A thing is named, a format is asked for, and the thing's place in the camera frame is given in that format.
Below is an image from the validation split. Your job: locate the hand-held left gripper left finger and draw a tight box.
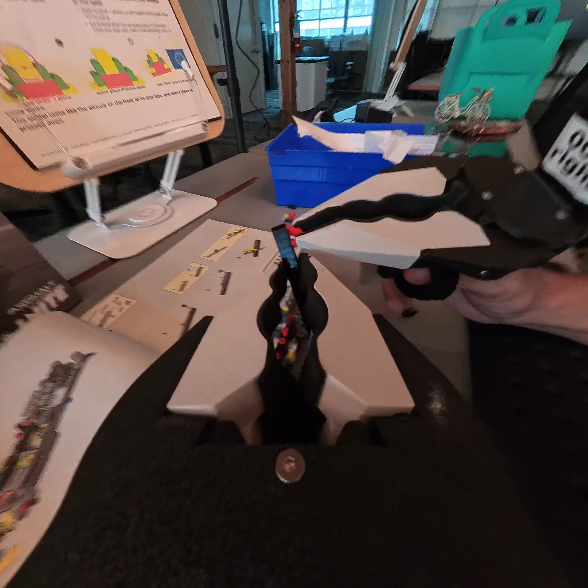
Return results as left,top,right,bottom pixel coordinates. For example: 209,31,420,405
166,264,295,445

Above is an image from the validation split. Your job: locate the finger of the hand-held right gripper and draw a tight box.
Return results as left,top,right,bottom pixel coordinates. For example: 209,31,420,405
293,166,450,236
295,209,492,270

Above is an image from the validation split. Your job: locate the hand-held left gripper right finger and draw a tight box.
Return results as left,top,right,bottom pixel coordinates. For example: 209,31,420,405
298,255,415,445

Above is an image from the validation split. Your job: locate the black lego beam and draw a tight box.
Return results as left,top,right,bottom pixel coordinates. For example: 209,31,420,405
271,224,300,272

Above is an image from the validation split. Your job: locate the yellow car set box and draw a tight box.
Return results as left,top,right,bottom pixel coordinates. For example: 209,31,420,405
0,211,83,343

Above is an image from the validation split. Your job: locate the person's right hand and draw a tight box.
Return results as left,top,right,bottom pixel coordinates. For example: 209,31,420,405
383,266,552,338

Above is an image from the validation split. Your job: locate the white crumpled paper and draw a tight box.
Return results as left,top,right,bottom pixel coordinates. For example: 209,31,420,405
292,116,437,164

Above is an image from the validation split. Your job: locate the blue plastic bin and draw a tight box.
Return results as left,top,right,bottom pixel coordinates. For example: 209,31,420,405
266,122,442,208

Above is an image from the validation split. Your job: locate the open instruction booklet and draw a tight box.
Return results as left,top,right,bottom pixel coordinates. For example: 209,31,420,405
0,219,368,584

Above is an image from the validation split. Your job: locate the white cabinet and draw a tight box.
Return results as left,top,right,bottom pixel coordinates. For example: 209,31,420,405
294,56,330,112

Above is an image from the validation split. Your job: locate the teal tote bag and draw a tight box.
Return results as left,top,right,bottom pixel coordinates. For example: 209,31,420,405
439,0,572,122

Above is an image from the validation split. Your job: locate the wooden board document stand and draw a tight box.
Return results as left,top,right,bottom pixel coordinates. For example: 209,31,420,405
0,0,226,260

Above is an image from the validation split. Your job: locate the black metal pole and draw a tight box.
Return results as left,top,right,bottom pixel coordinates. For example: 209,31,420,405
216,0,246,152

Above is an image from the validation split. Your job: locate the printed instruction sheet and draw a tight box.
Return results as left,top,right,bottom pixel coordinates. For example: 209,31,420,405
0,0,222,172

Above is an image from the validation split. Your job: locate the wire bicycle ornament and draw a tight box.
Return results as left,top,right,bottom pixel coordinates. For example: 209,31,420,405
434,87,522,138

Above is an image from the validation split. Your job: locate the wooden post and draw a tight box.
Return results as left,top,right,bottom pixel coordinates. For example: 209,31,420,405
278,0,298,113

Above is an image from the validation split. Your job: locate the black cable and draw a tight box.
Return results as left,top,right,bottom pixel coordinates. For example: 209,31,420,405
234,0,273,130

